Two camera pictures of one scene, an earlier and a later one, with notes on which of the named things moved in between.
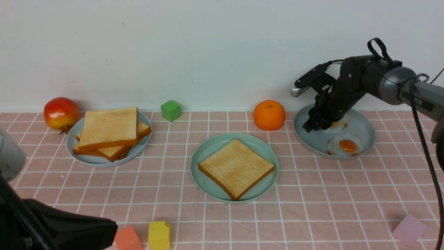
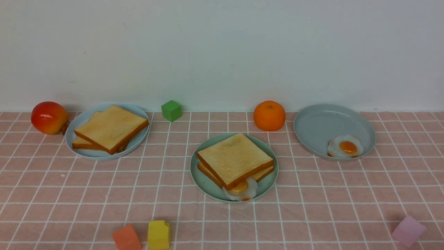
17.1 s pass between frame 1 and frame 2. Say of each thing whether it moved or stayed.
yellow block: stayed
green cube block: stayed
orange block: stayed
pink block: stayed
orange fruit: stayed
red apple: moved
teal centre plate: stayed
